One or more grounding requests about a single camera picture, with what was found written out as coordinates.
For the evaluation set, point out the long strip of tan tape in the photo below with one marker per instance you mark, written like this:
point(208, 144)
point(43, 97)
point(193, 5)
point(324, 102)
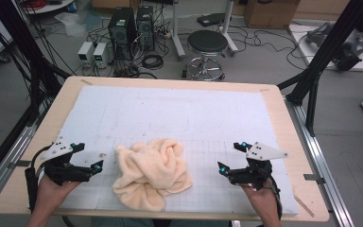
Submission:
point(303, 205)

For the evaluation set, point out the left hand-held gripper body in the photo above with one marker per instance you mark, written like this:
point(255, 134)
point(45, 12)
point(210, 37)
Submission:
point(60, 170)

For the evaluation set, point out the person's right hand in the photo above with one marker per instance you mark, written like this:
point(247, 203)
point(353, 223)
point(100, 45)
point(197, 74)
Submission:
point(260, 197)

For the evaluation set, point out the grey metal bracket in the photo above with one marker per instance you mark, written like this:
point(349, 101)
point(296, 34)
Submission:
point(313, 178)
point(20, 163)

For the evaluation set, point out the clear plastic bag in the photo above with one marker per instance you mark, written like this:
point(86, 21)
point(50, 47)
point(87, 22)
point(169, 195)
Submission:
point(72, 23)

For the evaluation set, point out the aluminium rail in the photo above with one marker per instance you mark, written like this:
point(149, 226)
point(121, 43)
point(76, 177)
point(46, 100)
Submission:
point(15, 146)
point(319, 151)

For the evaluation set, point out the short strip of tan tape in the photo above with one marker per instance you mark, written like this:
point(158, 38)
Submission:
point(86, 82)

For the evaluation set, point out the white power supply box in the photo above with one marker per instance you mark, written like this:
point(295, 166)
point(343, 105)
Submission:
point(101, 55)
point(85, 53)

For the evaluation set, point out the white desk leg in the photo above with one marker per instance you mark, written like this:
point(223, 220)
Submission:
point(228, 28)
point(177, 38)

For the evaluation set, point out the large black computer tower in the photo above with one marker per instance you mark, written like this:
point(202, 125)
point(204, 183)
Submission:
point(121, 31)

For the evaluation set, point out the white power strip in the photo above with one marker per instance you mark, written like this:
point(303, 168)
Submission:
point(167, 34)

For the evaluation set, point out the slim black computer tower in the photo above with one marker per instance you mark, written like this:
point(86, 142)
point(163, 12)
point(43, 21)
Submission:
point(145, 26)

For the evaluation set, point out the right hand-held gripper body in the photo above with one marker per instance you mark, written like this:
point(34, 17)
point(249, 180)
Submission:
point(255, 170)

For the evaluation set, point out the light blue felt mat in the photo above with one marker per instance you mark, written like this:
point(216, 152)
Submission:
point(170, 110)

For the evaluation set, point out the grey machine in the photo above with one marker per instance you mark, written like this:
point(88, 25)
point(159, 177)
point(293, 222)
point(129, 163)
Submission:
point(349, 47)

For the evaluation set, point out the cream terry towel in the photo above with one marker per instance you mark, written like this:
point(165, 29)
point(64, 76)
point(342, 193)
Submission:
point(151, 173)

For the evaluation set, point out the flat black floor device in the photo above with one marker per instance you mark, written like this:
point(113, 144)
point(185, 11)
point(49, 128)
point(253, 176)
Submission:
point(211, 19)

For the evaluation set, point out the brown cardboard box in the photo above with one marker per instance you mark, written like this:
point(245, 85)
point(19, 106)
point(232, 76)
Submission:
point(271, 14)

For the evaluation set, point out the black round stool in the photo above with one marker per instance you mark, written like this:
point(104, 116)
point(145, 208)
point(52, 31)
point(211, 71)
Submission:
point(207, 41)

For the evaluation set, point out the white round table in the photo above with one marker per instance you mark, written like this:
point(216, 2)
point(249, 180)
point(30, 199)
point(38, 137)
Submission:
point(48, 8)

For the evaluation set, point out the person's left hand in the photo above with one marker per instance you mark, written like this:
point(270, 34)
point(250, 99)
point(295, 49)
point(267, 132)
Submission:
point(52, 194)

